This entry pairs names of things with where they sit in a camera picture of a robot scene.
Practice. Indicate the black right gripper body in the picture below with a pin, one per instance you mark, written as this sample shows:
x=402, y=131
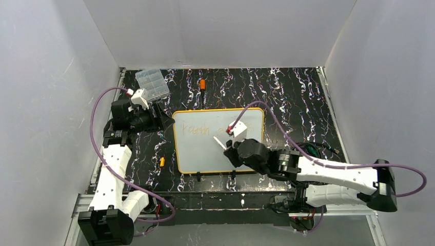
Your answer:
x=232, y=153

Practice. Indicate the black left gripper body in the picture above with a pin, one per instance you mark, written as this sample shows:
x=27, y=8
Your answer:
x=158, y=117

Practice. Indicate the white orange marker pen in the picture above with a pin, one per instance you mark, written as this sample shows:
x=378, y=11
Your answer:
x=220, y=143

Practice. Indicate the yellow framed whiteboard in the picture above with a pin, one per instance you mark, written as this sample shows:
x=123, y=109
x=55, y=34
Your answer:
x=197, y=151

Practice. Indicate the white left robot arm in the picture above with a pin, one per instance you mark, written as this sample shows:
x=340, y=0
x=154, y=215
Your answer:
x=110, y=217

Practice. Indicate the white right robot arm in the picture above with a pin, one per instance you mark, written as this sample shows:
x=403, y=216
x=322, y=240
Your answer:
x=319, y=182

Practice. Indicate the clear plastic organizer box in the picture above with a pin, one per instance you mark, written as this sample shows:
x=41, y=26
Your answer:
x=153, y=84

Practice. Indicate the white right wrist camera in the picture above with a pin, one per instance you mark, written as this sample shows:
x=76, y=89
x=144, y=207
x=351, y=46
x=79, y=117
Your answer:
x=238, y=130

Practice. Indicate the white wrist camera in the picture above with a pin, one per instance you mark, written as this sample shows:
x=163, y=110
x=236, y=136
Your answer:
x=238, y=130
x=138, y=97

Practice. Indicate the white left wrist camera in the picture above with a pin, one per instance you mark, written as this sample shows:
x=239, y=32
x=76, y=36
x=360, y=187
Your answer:
x=138, y=97

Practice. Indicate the orange handled screwdriver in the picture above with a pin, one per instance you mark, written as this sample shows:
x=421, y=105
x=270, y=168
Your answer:
x=202, y=92

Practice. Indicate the aluminium frame rail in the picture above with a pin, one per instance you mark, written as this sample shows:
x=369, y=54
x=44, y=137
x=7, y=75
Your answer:
x=252, y=208

